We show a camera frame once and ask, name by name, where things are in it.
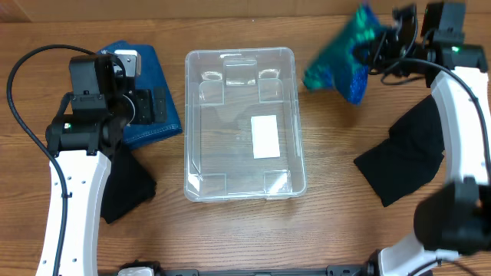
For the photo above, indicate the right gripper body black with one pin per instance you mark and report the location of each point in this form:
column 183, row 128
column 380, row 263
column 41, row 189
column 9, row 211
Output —
column 384, row 52

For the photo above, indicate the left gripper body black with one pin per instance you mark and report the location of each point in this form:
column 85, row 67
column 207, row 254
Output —
column 144, row 113

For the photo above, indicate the sparkly blue green garment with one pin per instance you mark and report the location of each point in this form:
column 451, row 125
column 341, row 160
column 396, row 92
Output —
column 336, row 66

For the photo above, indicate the black cloth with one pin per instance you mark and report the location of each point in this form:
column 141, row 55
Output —
column 409, row 158
column 128, row 185

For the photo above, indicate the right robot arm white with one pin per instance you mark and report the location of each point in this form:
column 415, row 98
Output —
column 454, row 221

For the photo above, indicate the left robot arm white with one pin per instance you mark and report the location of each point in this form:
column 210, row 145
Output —
column 94, row 176

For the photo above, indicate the folded blue towel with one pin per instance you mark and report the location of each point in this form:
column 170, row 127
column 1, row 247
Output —
column 152, row 79

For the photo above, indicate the clear plastic storage bin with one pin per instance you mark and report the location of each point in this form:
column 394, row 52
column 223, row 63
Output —
column 224, row 89

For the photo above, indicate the white label in bin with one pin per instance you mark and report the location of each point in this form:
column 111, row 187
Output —
column 265, row 141

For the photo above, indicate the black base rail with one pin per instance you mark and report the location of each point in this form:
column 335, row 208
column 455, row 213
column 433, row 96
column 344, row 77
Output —
column 153, row 268

